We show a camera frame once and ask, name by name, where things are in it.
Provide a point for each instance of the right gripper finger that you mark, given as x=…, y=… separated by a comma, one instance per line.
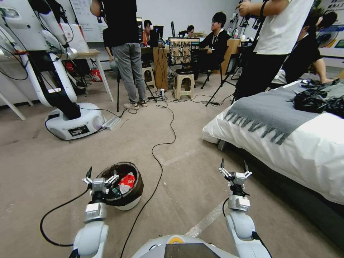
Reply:
x=225, y=173
x=247, y=173

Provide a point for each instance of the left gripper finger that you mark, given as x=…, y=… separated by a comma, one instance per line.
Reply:
x=111, y=179
x=87, y=179

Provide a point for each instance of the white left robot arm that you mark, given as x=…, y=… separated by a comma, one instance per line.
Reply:
x=90, y=239

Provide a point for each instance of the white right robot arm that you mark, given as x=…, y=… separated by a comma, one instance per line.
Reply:
x=239, y=225

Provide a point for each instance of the round brown white trash bin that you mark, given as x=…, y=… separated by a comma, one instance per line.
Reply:
x=129, y=203

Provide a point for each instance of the black plastic garbage bags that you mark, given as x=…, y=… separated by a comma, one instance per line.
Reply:
x=317, y=100

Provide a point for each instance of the crumpled white paper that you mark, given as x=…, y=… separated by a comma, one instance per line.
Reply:
x=124, y=189

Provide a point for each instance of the red white carton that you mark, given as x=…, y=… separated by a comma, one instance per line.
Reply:
x=129, y=180

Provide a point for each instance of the silver metal box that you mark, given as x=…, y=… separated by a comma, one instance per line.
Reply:
x=112, y=123

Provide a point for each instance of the white wheeled robot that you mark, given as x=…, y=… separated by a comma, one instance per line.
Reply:
x=67, y=126

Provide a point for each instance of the grey fringed blanket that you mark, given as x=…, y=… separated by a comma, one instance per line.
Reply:
x=271, y=113

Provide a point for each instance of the white bed duvet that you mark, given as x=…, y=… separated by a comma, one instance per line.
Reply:
x=309, y=150

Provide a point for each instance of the dark bed base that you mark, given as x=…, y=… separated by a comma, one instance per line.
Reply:
x=309, y=209

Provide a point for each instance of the white robot front shell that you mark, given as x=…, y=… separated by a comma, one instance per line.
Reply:
x=185, y=248

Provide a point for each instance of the black tripod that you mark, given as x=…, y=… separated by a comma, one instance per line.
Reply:
x=219, y=90
x=118, y=91

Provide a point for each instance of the beige plastic stool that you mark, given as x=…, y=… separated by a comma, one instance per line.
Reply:
x=148, y=76
x=183, y=86

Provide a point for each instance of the white power strip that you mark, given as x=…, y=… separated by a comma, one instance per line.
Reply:
x=161, y=92

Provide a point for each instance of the white table legs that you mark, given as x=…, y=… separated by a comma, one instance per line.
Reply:
x=13, y=108

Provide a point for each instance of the red white bag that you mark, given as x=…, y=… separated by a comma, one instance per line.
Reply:
x=96, y=75

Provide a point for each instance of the person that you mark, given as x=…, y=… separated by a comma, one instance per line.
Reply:
x=190, y=30
x=129, y=61
x=146, y=32
x=279, y=32
x=303, y=56
x=216, y=44

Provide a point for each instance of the wooden desk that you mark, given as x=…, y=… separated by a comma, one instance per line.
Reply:
x=160, y=67

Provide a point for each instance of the white wooden-top table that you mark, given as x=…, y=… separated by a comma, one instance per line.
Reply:
x=90, y=52

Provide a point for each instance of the computer monitor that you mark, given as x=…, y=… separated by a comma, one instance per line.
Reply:
x=180, y=51

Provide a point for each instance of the white paper bag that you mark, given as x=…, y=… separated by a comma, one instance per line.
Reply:
x=75, y=37

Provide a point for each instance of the black laptop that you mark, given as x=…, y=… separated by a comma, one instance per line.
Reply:
x=158, y=31

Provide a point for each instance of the whiteboard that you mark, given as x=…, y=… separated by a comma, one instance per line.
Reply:
x=90, y=21

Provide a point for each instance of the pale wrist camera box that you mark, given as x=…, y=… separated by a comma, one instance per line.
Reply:
x=240, y=179
x=98, y=184

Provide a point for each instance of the colourful wall poster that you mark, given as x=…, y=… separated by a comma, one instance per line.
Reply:
x=332, y=32

